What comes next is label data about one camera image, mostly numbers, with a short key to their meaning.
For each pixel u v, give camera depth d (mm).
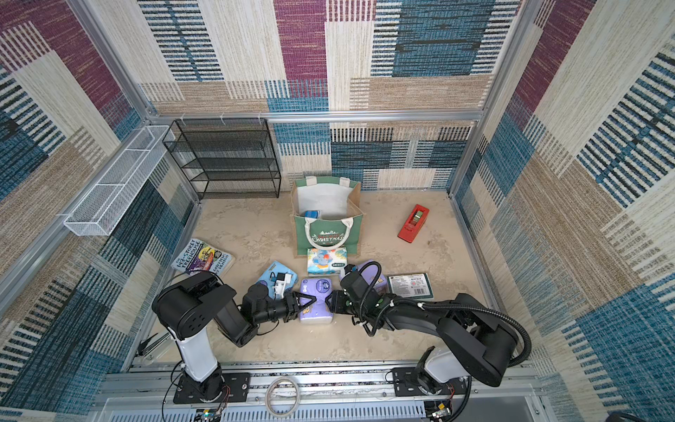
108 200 731
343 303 765
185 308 498
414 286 870
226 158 1101
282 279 863
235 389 731
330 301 847
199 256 986
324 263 916
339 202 1021
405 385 729
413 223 1037
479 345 432
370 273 777
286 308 794
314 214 1015
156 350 777
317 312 812
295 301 807
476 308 462
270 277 871
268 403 700
